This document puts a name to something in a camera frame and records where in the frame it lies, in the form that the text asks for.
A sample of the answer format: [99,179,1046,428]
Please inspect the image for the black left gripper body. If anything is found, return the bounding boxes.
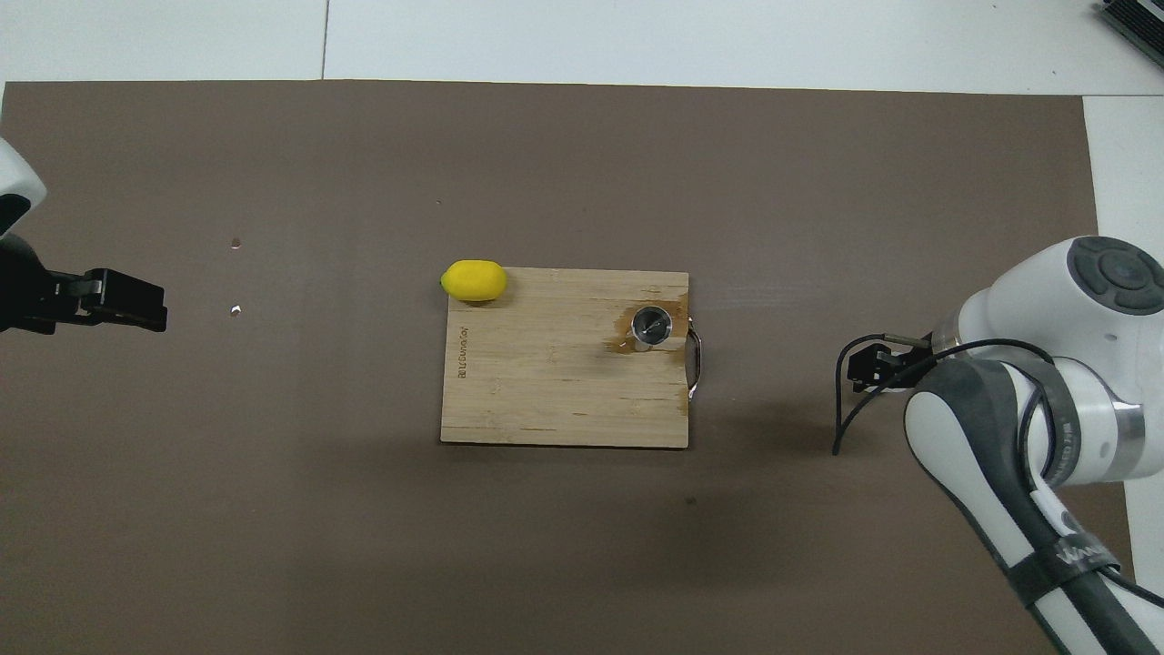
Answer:
[0,235,65,336]

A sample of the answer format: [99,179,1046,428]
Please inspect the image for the steel jigger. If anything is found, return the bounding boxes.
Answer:
[627,306,676,353]

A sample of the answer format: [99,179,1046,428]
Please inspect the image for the brown paper table mat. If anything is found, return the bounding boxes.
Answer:
[0,80,1138,655]

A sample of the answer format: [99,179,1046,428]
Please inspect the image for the wooden cutting board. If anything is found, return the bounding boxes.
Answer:
[440,269,706,448]

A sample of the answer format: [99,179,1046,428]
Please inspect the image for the yellow lemon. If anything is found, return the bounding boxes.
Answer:
[441,259,508,302]

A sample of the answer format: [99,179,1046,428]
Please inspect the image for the grey ribbed metal bar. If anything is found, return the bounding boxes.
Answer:
[1096,0,1164,66]

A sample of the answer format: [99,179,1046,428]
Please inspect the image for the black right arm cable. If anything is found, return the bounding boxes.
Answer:
[832,333,1056,456]

